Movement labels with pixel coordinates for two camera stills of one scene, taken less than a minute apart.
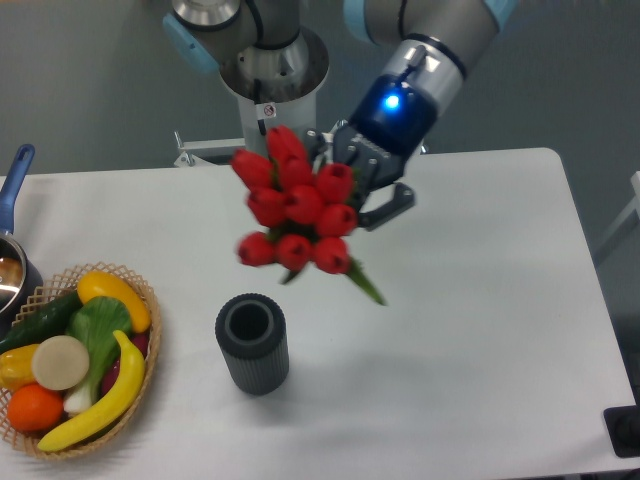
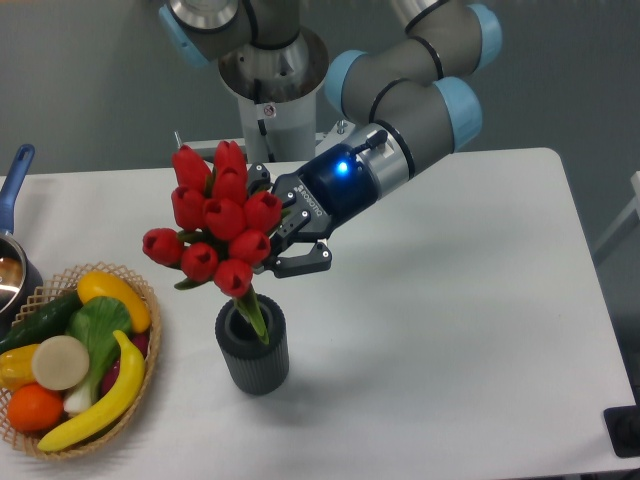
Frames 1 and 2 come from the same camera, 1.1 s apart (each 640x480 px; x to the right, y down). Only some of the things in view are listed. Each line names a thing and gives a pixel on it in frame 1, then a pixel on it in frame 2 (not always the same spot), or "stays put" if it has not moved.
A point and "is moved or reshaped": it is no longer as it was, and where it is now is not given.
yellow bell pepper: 16,367 stays put
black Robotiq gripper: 391,121 -> 335,185
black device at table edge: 622,426 stays put
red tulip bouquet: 302,213 is moved or reshaped
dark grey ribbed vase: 253,334 stays put
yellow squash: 96,283 stays put
